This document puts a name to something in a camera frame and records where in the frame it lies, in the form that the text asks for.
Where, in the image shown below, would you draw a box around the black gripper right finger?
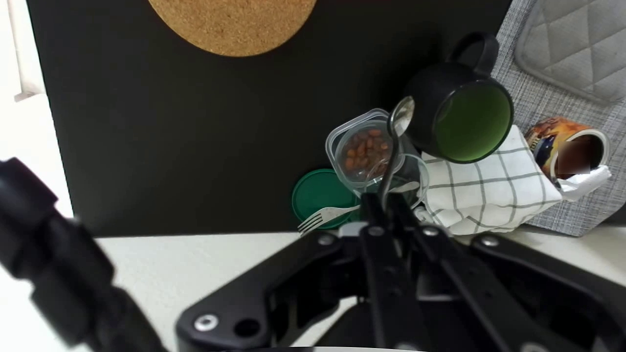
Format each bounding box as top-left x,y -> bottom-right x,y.
387,194 -> 626,352

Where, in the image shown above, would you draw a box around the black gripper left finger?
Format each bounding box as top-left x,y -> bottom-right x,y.
176,194 -> 424,352

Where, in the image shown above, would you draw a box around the metal spoon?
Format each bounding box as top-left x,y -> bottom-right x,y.
379,97 -> 416,204

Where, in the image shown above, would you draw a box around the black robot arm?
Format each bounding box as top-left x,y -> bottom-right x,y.
0,159 -> 626,352

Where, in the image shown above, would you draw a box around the orange printed paper cup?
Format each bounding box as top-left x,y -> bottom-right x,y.
526,118 -> 612,202

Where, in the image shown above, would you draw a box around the black mug green inside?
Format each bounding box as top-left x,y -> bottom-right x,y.
402,32 -> 514,165

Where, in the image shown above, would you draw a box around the white plastic fork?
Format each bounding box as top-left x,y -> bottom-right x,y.
297,206 -> 356,235

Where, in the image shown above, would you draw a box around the green plastic lid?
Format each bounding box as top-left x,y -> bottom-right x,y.
289,169 -> 357,232

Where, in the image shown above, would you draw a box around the white checked cloth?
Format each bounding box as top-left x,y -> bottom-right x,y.
412,126 -> 561,237

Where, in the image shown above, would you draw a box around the clear plastic food container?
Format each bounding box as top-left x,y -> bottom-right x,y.
324,108 -> 420,196

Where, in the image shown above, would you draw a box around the grey quilted pot holder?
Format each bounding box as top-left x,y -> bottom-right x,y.
492,0 -> 626,237

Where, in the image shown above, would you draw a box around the round cork coaster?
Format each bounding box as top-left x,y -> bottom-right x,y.
146,0 -> 316,59

